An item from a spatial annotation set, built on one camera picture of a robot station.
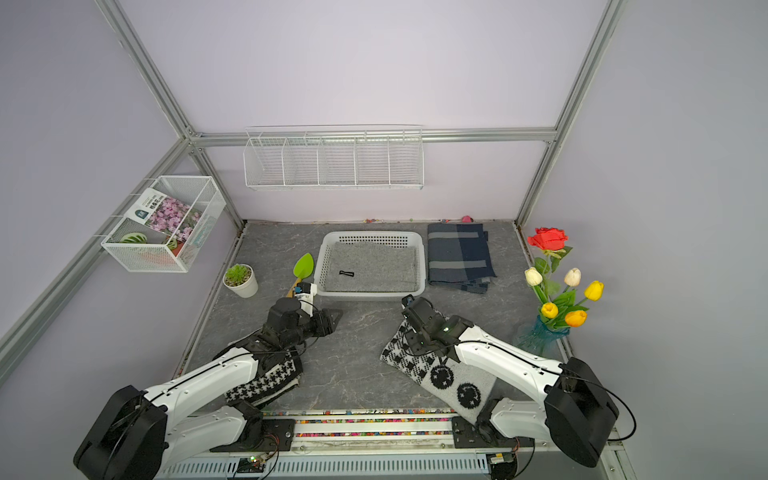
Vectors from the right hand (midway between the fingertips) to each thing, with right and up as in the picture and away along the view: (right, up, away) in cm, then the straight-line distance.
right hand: (417, 332), depth 84 cm
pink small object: (+24, +36, +40) cm, 59 cm away
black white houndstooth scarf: (-40, -12, -5) cm, 42 cm away
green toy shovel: (-40, +17, +22) cm, 48 cm away
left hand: (-23, +5, 0) cm, 24 cm away
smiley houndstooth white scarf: (+11, -13, -7) cm, 18 cm away
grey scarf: (-15, +18, +17) cm, 29 cm away
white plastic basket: (0, +28, +19) cm, 34 cm away
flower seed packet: (-67, +34, -10) cm, 75 cm away
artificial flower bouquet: (+30, +11, -19) cm, 37 cm away
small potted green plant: (-55, +14, +10) cm, 58 cm away
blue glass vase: (+28, +2, -13) cm, 31 cm away
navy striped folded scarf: (+17, +21, +23) cm, 36 cm away
